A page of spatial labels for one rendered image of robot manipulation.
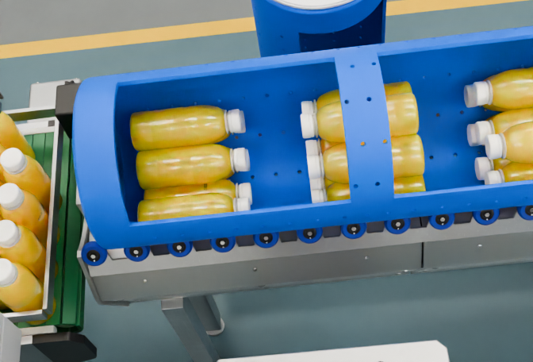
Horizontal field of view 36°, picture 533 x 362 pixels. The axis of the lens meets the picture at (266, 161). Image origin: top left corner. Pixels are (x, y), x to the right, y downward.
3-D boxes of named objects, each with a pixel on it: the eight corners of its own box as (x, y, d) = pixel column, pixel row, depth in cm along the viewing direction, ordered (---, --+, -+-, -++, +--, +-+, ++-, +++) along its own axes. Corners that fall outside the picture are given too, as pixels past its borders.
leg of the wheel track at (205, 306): (224, 335, 231) (184, 248, 177) (205, 337, 232) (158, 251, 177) (224, 315, 234) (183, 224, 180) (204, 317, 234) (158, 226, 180)
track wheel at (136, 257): (146, 239, 139) (147, 233, 141) (120, 241, 139) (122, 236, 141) (151, 262, 141) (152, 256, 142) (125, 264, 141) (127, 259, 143)
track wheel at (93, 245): (103, 244, 139) (105, 238, 141) (77, 246, 139) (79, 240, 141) (108, 266, 141) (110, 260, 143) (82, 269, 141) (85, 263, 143)
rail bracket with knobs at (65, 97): (105, 147, 159) (90, 119, 150) (69, 151, 159) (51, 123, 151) (106, 105, 164) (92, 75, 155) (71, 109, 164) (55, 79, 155)
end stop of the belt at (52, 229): (52, 314, 138) (47, 308, 135) (47, 314, 138) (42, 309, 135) (64, 116, 157) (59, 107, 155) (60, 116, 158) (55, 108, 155)
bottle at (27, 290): (46, 331, 142) (11, 298, 127) (13, 318, 143) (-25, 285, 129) (63, 296, 145) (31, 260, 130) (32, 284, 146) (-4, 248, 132)
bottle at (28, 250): (66, 263, 148) (35, 225, 133) (46, 294, 145) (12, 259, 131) (36, 248, 150) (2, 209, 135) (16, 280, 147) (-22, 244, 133)
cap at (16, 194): (-4, 205, 136) (-9, 200, 135) (5, 185, 138) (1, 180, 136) (17, 210, 135) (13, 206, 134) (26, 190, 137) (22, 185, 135)
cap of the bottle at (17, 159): (13, 148, 141) (9, 144, 140) (30, 158, 140) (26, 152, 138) (-2, 166, 140) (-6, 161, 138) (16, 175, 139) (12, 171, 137)
